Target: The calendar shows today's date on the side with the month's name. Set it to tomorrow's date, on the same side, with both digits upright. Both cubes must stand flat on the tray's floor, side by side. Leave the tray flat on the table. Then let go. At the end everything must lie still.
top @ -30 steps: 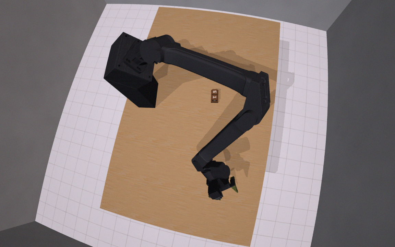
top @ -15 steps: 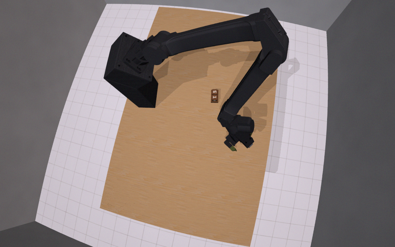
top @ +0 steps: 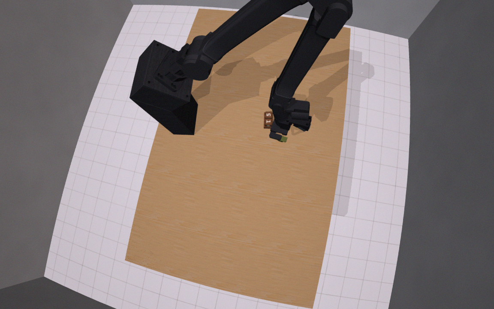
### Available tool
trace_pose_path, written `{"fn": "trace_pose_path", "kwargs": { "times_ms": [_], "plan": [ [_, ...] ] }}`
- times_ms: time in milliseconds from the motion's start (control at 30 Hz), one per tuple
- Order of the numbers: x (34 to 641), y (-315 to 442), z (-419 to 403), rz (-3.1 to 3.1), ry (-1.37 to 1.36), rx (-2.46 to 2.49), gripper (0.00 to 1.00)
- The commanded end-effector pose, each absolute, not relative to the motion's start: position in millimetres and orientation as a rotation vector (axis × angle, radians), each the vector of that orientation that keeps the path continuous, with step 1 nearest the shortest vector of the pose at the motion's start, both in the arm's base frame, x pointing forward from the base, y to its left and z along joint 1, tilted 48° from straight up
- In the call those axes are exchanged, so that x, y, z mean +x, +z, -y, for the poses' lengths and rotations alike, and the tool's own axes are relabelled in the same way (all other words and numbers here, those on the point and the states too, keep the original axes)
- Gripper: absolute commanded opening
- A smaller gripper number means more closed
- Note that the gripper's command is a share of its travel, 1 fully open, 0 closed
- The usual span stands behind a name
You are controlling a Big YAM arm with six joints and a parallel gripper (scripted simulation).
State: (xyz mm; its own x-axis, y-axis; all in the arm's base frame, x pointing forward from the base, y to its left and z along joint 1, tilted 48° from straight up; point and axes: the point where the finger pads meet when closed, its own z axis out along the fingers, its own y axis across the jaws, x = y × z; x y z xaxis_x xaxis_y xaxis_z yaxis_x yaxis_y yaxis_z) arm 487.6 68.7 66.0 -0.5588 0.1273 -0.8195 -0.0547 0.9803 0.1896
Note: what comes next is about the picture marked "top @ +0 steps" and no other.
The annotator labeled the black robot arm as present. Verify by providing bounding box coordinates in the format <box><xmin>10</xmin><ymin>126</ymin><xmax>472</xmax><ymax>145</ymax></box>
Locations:
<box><xmin>153</xmin><ymin>0</ymin><xmax>353</xmax><ymax>131</ymax></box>

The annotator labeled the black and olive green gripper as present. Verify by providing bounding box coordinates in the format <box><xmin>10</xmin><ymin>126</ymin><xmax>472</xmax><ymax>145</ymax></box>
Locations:
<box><xmin>269</xmin><ymin>118</ymin><xmax>288</xmax><ymax>142</ymax></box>

